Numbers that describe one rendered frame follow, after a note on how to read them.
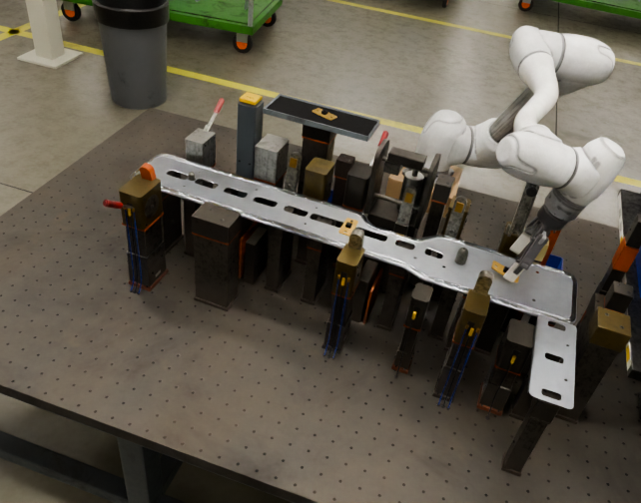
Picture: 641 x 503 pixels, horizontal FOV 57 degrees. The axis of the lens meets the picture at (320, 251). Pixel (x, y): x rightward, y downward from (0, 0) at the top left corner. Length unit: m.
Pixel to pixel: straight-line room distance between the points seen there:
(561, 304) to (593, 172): 0.40
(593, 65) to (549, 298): 0.72
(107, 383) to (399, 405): 0.80
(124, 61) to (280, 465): 3.43
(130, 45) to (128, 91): 0.34
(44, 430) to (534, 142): 2.01
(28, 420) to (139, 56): 2.68
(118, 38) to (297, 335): 3.03
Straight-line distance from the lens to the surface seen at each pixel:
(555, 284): 1.80
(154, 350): 1.81
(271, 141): 1.95
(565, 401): 1.49
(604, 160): 1.52
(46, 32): 5.43
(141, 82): 4.55
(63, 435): 2.55
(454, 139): 2.39
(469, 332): 1.57
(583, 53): 2.01
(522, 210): 1.81
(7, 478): 2.50
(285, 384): 1.72
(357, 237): 1.59
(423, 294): 1.62
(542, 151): 1.44
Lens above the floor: 2.04
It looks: 38 degrees down
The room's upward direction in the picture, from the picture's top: 8 degrees clockwise
